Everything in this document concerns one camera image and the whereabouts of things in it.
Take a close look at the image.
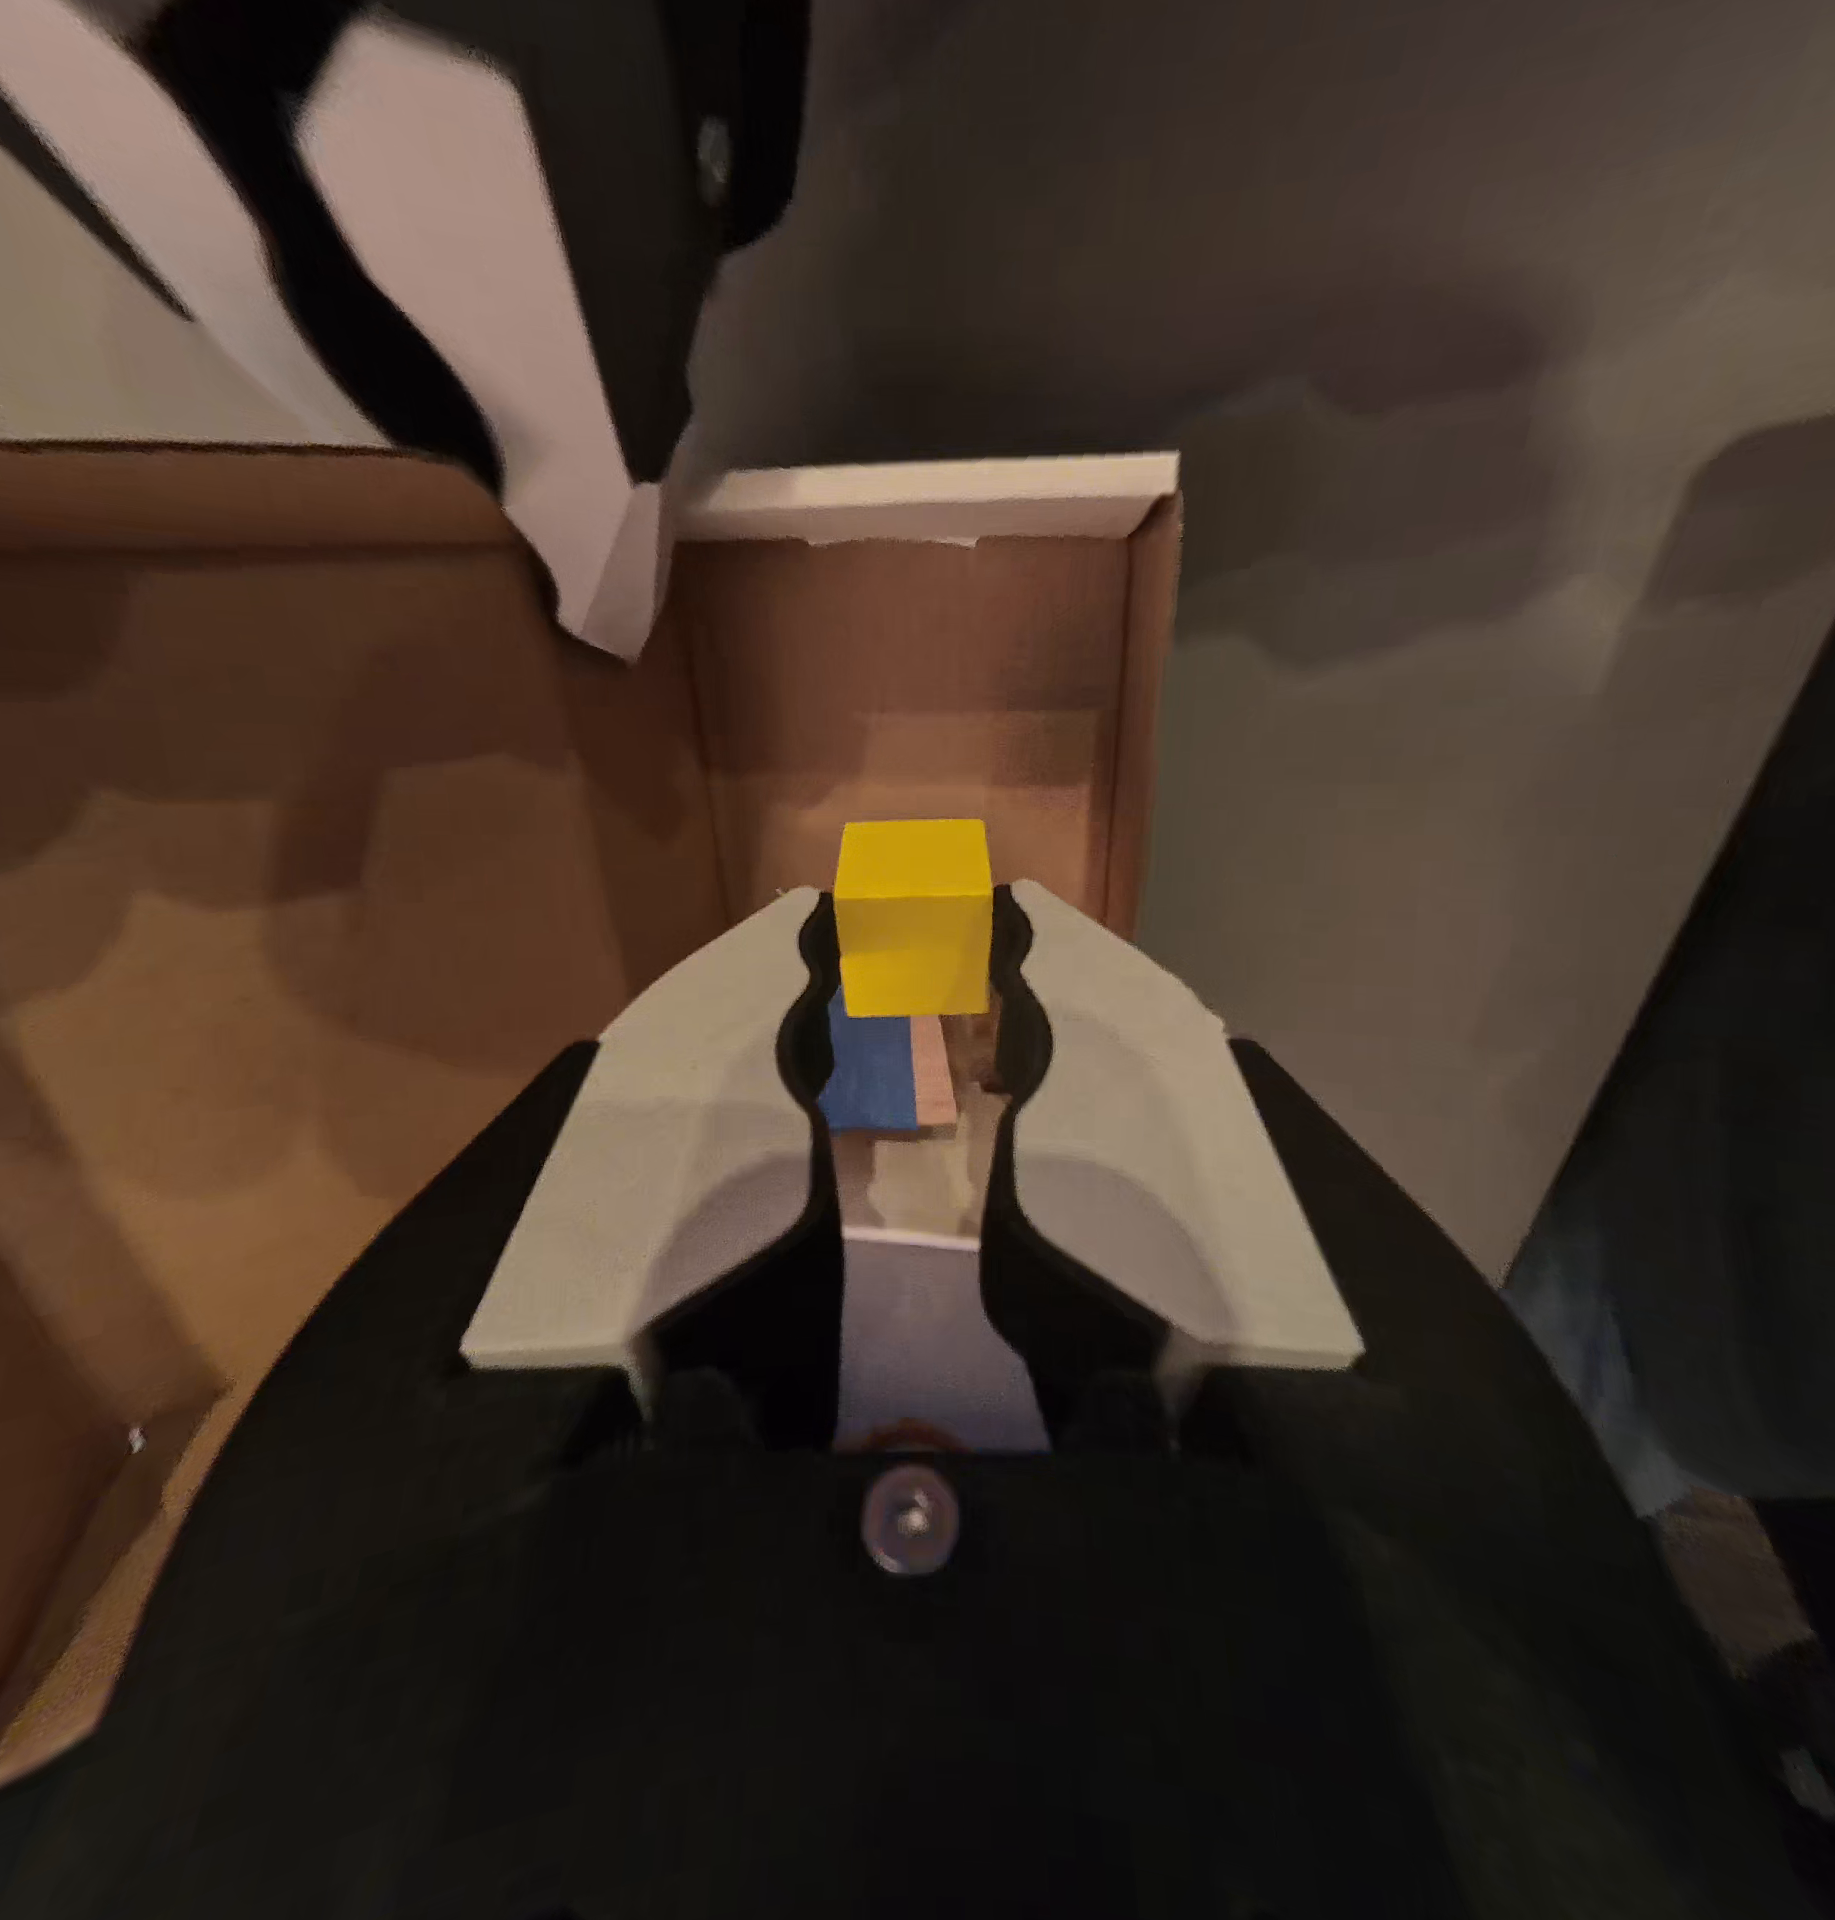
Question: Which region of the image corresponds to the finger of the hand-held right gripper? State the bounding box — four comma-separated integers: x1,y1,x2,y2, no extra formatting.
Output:
290,20,666,666
0,0,504,486

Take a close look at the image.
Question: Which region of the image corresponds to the white cardboard box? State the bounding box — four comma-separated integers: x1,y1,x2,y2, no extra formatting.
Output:
0,440,1184,1809

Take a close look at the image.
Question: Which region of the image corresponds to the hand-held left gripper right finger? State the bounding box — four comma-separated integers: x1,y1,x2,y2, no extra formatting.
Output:
979,881,1367,1420

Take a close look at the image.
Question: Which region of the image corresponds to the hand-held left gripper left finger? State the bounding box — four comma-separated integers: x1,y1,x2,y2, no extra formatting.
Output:
461,886,844,1412

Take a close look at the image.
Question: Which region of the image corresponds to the small yellow cube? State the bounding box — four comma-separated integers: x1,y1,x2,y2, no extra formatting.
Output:
833,817,994,1017

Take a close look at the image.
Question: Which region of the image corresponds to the blue-faced large wooden cube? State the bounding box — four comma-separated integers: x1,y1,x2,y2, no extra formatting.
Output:
817,993,959,1145

